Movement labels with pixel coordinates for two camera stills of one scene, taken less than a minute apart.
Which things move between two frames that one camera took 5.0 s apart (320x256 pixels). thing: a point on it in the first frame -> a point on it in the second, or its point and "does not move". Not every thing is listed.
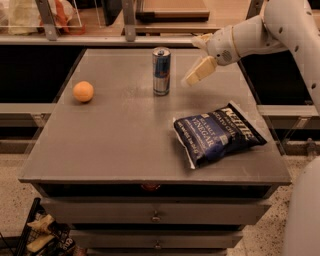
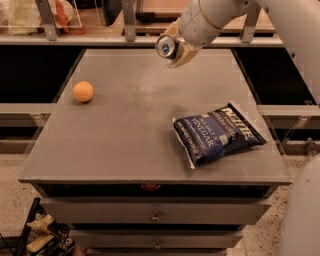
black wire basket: [44, 236] does not move
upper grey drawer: [155, 210] does not move
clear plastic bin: [23, 18] does not move
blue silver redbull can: [161, 70] -> [167, 46]
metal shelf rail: [97, 39] does not move
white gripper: [221, 46] -> [192, 26]
